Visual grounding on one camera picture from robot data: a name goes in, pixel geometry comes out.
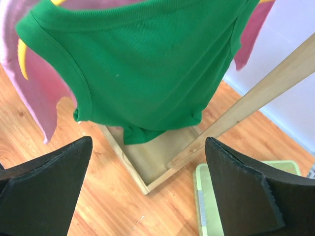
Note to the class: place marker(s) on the wooden clothes rack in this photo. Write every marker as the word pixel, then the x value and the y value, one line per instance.
pixel 152 163

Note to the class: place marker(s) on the pink shirt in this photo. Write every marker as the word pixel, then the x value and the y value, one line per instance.
pixel 46 88

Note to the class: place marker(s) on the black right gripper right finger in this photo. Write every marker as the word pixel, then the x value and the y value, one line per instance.
pixel 255 199

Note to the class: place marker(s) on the green sleeveless shirt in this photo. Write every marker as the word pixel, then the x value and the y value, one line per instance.
pixel 148 67

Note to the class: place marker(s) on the light green plastic basket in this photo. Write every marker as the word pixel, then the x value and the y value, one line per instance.
pixel 209 222

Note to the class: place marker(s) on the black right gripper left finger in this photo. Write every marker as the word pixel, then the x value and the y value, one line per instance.
pixel 38 197

